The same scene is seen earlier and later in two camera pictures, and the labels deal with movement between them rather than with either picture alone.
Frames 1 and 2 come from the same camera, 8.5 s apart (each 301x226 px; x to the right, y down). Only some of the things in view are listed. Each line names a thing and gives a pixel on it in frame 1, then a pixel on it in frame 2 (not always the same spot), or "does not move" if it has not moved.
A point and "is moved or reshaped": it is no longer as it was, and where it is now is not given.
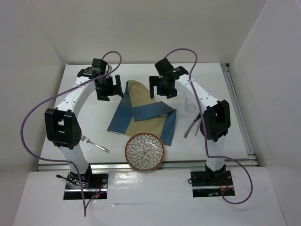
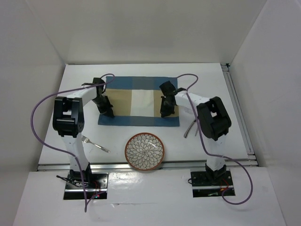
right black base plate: (201, 187) does not move
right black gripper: (154, 81) to (166, 112)
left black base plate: (97, 183) does not move
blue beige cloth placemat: (137, 112) is moved or reshaped
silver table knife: (186, 134) does not move
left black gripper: (114, 89) to (105, 110)
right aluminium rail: (238, 110) does not move
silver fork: (86, 140) does not move
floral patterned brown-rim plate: (144, 151) does not move
